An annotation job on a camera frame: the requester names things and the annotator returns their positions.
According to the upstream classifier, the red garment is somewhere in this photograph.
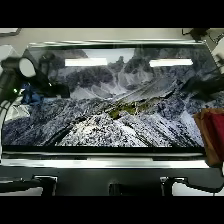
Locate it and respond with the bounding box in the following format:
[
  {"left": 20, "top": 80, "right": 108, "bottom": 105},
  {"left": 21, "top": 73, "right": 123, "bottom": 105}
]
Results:
[{"left": 205, "top": 112, "right": 224, "bottom": 158}]

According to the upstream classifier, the blue garment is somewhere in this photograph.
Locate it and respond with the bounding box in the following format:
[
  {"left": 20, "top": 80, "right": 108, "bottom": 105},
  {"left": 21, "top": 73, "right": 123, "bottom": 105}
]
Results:
[{"left": 20, "top": 83, "right": 44, "bottom": 106}]

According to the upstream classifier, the brown garment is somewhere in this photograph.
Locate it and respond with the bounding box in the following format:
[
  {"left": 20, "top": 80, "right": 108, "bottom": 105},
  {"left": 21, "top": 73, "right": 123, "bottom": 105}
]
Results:
[{"left": 192, "top": 107, "right": 224, "bottom": 168}]

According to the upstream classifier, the silver frame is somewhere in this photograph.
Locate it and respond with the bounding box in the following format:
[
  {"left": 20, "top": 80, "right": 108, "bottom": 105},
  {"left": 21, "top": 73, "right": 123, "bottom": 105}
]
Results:
[{"left": 0, "top": 38, "right": 224, "bottom": 197}]

